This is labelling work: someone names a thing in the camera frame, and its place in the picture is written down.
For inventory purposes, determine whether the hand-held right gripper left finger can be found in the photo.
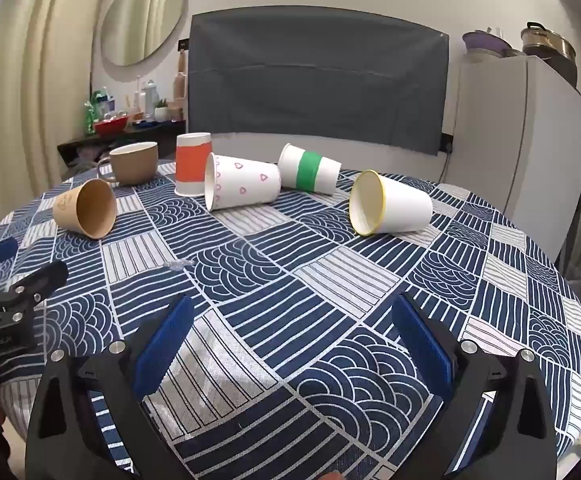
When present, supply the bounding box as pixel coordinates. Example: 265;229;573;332
24;294;196;480

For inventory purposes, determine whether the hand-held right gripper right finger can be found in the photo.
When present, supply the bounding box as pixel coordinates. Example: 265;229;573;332
391;292;557;480

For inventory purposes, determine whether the brown paper cup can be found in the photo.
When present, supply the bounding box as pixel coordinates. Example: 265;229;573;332
52;178;118;240

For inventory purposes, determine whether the yellow rimmed paper cup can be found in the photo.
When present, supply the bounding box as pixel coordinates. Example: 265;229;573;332
349;169;434;237

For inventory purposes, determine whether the heart print paper cup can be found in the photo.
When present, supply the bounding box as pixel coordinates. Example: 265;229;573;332
204;152;282;212

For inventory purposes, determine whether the orange banded paper cup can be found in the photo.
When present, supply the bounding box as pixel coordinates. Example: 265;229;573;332
174;132;212;197

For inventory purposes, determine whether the green banded paper cup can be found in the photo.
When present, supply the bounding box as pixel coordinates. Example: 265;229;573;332
277;143;342;196

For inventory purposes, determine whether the dark side shelf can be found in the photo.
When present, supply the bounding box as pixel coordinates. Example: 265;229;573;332
56;119;189;177

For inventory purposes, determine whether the blue white patterned tablecloth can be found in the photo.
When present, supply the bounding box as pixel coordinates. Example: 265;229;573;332
0;159;581;480

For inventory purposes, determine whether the brown ceramic mug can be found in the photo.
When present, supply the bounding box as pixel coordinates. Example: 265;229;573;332
97;141;160;185

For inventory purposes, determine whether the red bowl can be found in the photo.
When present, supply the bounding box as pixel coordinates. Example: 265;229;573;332
93;115;130;136

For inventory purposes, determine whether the beige curtain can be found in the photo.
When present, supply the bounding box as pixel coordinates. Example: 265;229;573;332
0;0;114;213

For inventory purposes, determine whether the white bottle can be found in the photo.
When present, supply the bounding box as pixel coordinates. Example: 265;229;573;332
142;79;159;121

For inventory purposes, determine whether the white refrigerator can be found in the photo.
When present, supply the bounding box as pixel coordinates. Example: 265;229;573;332
439;54;581;267

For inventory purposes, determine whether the tall beige bottle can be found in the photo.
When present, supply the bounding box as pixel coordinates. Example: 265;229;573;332
172;52;188;111

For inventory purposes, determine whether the grey cloth covered screen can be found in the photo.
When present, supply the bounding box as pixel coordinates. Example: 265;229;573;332
187;7;450;157

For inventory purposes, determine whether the purple lidded pot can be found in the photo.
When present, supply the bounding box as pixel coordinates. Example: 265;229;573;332
461;27;511;61

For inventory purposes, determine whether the steel stock pot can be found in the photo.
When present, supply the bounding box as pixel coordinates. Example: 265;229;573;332
521;21;579;82

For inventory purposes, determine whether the oval wall mirror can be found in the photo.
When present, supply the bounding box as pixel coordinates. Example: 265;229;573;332
101;0;189;67

